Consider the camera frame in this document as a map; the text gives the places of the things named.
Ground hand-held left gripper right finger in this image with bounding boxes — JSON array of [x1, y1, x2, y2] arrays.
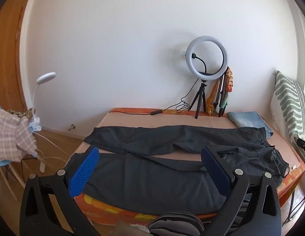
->
[[201, 146, 282, 236]]

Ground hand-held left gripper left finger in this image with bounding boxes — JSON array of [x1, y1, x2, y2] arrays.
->
[[19, 146, 100, 236]]

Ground black pants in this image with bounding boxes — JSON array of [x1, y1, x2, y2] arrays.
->
[[65, 125, 290, 215]]

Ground green white patterned throw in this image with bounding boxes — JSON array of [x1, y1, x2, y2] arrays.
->
[[270, 70, 305, 165]]

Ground folded blue jeans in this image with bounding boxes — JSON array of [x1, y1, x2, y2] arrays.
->
[[227, 111, 274, 137]]

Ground metal tube chair leg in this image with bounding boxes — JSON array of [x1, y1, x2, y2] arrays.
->
[[289, 189, 305, 220]]

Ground person's striped clothing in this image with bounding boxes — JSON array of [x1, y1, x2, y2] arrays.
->
[[148, 212, 204, 236]]

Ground colourful patterned fabric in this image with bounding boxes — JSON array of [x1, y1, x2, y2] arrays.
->
[[205, 66, 234, 117]]

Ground plaid cloth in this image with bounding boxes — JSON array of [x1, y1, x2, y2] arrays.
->
[[0, 109, 37, 163]]

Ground black tripod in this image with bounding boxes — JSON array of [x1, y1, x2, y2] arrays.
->
[[188, 80, 208, 120]]

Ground spotted cloth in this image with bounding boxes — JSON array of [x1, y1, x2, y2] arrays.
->
[[6, 107, 36, 122]]

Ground white clip lamp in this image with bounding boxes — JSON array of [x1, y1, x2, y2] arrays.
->
[[28, 72, 56, 132]]

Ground wooden door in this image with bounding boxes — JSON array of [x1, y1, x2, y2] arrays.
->
[[0, 0, 35, 111]]

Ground white lamp cable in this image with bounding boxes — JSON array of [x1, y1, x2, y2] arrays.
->
[[32, 131, 72, 174]]

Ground black ring light cable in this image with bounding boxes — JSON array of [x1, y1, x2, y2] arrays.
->
[[110, 77, 200, 115]]

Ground white ring light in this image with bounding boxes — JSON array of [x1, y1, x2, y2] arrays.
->
[[186, 36, 229, 81]]

